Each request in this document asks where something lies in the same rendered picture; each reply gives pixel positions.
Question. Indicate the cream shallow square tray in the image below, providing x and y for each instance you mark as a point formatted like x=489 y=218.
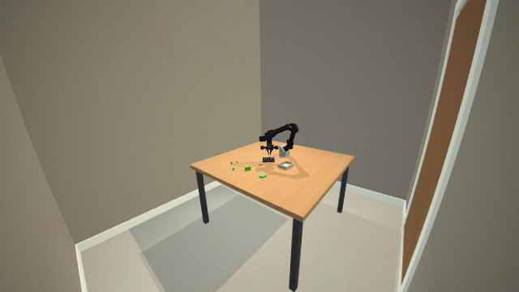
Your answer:
x=286 y=165

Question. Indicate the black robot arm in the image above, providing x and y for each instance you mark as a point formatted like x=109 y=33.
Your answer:
x=270 y=134

